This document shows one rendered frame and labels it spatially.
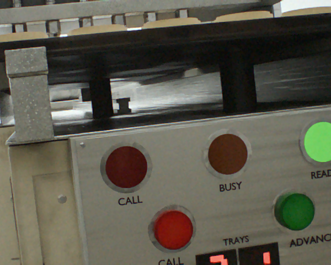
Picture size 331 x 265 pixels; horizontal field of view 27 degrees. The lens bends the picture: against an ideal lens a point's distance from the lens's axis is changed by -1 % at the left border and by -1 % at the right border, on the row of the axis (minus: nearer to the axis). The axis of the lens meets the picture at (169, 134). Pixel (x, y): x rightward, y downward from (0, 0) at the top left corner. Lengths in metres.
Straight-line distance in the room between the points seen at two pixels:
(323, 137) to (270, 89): 0.27
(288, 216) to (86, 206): 0.16
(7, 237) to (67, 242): 0.71
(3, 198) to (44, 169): 0.70
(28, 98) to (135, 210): 0.12
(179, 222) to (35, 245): 0.12
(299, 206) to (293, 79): 0.23
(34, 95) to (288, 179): 0.21
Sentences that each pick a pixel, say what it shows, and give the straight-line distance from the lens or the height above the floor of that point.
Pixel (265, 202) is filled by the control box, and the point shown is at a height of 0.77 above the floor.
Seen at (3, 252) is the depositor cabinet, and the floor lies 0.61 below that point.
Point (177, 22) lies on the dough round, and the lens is 0.55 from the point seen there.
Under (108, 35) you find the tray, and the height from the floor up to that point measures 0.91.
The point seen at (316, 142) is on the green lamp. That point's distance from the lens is 0.56.
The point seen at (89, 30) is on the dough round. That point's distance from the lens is 0.54.
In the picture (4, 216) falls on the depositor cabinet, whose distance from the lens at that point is 1.25.
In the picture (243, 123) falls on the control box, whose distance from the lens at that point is 0.54.
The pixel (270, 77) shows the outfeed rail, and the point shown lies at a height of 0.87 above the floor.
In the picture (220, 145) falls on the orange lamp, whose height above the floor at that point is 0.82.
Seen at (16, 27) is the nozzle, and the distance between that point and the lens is 1.29.
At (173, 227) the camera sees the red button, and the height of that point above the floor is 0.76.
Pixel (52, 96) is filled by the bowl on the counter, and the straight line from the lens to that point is 3.94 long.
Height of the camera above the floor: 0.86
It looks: 3 degrees down
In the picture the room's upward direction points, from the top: 6 degrees counter-clockwise
